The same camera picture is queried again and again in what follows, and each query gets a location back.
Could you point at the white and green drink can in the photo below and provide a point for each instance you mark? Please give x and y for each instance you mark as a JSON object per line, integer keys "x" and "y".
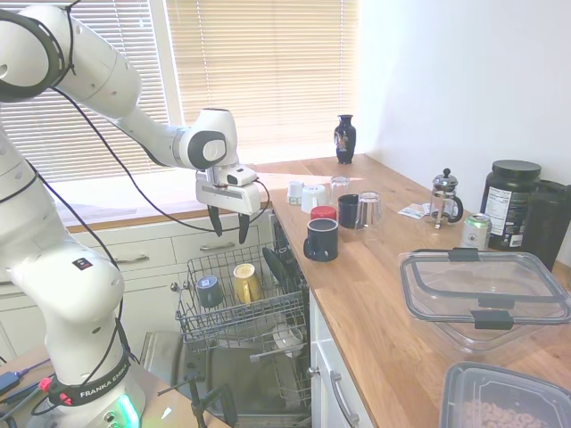
{"x": 476, "y": 232}

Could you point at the white bowl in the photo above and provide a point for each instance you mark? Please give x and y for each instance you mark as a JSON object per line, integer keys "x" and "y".
{"x": 285, "y": 336}

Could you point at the cream window blind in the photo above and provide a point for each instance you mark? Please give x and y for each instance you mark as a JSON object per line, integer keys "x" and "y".
{"x": 58, "y": 147}
{"x": 267, "y": 67}

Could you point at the small black adapter box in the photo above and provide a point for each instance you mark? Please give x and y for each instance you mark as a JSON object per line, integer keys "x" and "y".
{"x": 9, "y": 381}

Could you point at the grey mug with label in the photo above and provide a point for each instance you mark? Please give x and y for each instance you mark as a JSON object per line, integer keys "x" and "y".
{"x": 209, "y": 292}

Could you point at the white cabinet drawer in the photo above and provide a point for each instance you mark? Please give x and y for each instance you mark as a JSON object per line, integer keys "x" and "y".
{"x": 102, "y": 256}
{"x": 352, "y": 401}
{"x": 187, "y": 245}

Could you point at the white cabinet door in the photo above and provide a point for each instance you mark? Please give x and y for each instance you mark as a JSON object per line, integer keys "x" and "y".
{"x": 319, "y": 401}

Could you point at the open built-in dishwasher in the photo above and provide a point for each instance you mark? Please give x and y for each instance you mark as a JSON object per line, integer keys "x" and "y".
{"x": 169, "y": 356}

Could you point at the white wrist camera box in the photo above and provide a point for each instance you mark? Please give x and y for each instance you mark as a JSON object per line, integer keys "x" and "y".
{"x": 238, "y": 176}

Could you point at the navy mug with white specks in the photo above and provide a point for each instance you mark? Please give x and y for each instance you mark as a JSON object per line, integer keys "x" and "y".
{"x": 323, "y": 241}

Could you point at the black shaker bottle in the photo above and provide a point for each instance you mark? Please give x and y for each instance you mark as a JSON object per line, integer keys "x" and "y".
{"x": 546, "y": 223}

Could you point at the clear container with black clips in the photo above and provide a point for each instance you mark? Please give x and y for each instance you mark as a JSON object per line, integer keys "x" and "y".
{"x": 490, "y": 318}

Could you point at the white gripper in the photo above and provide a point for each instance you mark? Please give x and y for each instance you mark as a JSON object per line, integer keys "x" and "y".
{"x": 227, "y": 198}

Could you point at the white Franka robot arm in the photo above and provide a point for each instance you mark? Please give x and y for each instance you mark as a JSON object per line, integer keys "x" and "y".
{"x": 98, "y": 76}

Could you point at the glass French press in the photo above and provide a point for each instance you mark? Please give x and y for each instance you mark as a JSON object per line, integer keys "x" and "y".
{"x": 441, "y": 200}

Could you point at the plain navy mug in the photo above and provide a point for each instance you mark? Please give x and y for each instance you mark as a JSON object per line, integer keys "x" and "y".
{"x": 348, "y": 211}

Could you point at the black camera stand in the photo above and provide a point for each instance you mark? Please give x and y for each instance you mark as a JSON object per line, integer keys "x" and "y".
{"x": 198, "y": 401}

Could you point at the white cup with patterned rim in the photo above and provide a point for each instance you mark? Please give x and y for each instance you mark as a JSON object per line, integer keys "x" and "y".
{"x": 295, "y": 191}

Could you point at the plastic container of cereal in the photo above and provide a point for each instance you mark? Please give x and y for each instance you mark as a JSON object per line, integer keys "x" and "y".
{"x": 490, "y": 401}

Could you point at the dark blue painted vase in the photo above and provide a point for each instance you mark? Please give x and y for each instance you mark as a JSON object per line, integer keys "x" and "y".
{"x": 345, "y": 142}

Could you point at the small paper packet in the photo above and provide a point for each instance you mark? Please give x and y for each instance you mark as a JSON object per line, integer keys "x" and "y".
{"x": 415, "y": 211}

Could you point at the yellow ceramic mug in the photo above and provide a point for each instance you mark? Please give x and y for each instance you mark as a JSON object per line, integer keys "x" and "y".
{"x": 245, "y": 285}

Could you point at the black protein powder tub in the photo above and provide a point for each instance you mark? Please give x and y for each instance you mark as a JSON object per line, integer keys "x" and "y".
{"x": 508, "y": 200}

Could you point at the plain white mug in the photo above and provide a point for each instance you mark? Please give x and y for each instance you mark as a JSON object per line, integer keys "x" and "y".
{"x": 314, "y": 198}

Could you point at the red mug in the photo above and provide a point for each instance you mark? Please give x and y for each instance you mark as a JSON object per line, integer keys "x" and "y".
{"x": 323, "y": 212}

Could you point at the wooden robot mounting table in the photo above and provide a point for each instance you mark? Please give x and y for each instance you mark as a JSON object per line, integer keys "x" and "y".
{"x": 18, "y": 361}

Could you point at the clear drinking glass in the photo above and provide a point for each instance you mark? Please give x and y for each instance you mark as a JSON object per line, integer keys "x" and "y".
{"x": 340, "y": 185}
{"x": 369, "y": 209}

